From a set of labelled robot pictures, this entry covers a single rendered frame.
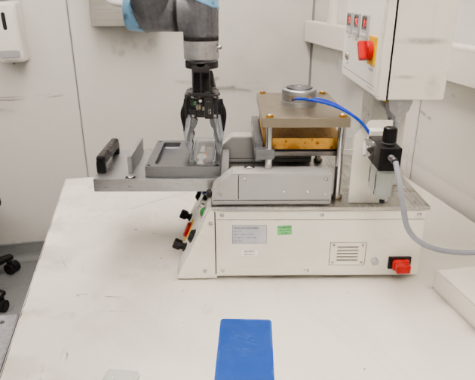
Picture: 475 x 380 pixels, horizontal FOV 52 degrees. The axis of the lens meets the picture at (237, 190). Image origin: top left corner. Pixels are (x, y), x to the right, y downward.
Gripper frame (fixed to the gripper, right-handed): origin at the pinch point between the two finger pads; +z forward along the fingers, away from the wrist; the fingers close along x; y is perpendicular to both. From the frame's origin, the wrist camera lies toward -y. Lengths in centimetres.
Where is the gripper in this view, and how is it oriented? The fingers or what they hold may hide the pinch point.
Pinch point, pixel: (204, 146)
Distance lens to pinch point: 115.2
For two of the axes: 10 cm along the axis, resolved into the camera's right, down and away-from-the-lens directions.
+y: 0.1, 3.8, -9.2
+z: 0.0, 9.2, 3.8
